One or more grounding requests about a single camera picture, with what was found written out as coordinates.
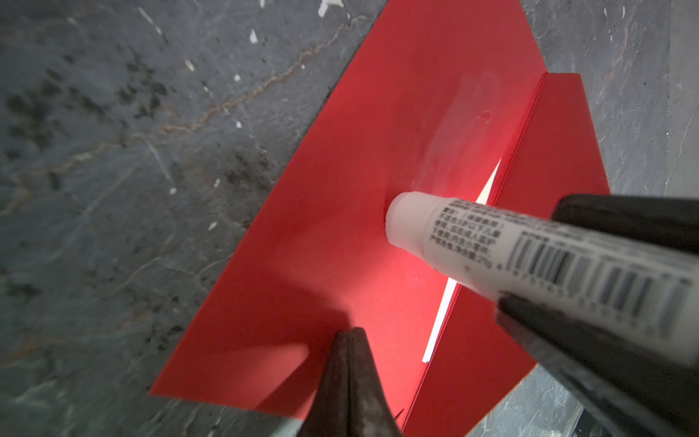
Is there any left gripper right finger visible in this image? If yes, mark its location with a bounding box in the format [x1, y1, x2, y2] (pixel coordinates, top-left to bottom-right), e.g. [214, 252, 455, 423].
[348, 328, 402, 437]

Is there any red envelope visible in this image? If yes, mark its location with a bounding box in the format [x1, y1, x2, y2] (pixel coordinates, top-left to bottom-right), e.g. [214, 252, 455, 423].
[151, 1, 609, 436]

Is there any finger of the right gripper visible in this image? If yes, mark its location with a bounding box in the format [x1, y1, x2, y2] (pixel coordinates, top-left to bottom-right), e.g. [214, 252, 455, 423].
[552, 194, 699, 255]
[496, 295, 698, 436]

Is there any beige letter paper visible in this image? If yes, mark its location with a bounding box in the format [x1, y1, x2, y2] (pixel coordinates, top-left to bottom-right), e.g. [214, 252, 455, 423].
[422, 160, 502, 363]

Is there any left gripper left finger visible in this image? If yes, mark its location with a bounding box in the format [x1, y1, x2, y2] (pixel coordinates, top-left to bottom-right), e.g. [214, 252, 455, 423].
[298, 331, 351, 437]

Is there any white glue stick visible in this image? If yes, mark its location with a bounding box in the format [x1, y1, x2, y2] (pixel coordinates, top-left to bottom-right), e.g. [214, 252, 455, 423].
[385, 192, 698, 366]

